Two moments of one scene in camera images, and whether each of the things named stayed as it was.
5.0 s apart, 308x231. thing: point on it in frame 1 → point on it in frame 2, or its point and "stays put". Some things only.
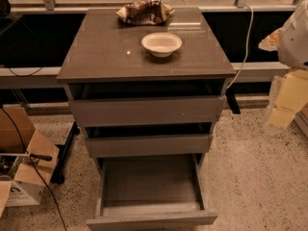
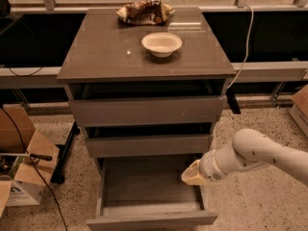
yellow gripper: x=295 y=41 → x=209 y=167
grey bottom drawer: x=164 y=192 stays put
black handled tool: x=36 y=156 stays put
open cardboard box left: x=22 y=179 stays put
